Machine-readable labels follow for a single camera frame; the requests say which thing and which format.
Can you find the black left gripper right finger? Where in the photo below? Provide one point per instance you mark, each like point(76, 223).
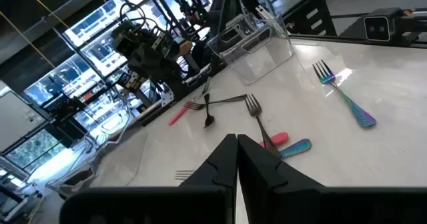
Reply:
point(260, 170)

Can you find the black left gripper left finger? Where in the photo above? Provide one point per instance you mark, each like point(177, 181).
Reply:
point(220, 170)

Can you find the iridescent rainbow fork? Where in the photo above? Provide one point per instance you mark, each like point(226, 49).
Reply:
point(353, 107)
point(297, 147)

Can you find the clear plastic bin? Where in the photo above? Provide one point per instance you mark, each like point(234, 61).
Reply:
point(263, 64)
point(116, 164)

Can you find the black background robot arm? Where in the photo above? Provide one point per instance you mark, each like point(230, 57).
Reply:
point(190, 7)

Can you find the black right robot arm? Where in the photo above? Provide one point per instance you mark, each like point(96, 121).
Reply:
point(173, 84)

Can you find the person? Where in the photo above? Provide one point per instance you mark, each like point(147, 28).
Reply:
point(220, 14)

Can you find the black drawer cabinet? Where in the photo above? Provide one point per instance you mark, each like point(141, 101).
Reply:
point(313, 20)

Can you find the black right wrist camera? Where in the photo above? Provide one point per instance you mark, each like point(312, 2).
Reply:
point(123, 45)

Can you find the black table-level camera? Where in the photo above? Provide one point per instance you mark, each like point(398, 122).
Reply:
point(378, 27)

